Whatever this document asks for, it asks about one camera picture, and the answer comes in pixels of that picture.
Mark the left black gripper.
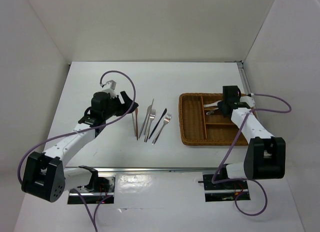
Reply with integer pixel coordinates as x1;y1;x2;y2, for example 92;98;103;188
102;91;139;120

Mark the white spoon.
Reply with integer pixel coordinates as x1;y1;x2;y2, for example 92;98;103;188
203;100;220;108

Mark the lone silver fork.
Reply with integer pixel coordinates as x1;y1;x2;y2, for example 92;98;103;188
206;109;219;115

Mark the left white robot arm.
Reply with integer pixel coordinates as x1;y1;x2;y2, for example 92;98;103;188
21;91;139;203

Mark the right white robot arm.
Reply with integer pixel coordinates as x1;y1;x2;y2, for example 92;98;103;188
217;85;286;188

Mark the copper brown knife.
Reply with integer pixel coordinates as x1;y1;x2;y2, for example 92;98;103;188
134;108;139;141

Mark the silver knife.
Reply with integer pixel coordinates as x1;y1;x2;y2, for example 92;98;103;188
138;105;152;138

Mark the brown wicker divided tray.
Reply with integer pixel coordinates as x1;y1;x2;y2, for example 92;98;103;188
178;93;239;146

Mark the black knife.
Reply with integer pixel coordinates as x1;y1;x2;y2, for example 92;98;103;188
148;108;168;139

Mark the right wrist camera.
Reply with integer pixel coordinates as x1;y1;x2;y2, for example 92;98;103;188
239;93;256;108

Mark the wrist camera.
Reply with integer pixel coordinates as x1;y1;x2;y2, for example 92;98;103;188
100;80;117;91
239;93;256;108

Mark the aluminium rail right side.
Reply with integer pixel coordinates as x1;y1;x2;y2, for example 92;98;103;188
236;61;252;94

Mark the aluminium rail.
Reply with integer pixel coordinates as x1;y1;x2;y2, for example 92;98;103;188
236;61;252;94
67;166;226;174

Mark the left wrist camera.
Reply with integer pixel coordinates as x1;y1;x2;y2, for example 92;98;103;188
100;80;117;91

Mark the aluminium rail front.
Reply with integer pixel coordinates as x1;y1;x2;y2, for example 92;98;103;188
67;166;226;174

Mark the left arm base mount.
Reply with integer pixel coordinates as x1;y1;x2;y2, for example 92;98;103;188
64;170;116;205

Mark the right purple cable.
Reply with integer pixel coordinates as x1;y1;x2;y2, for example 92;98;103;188
211;93;293;216

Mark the purple cable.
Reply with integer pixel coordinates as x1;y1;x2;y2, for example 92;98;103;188
17;70;137;232
211;93;293;216

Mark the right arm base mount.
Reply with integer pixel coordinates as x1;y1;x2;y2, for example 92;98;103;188
198;174;251;202

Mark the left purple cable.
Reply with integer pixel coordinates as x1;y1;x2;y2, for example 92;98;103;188
17;70;137;232

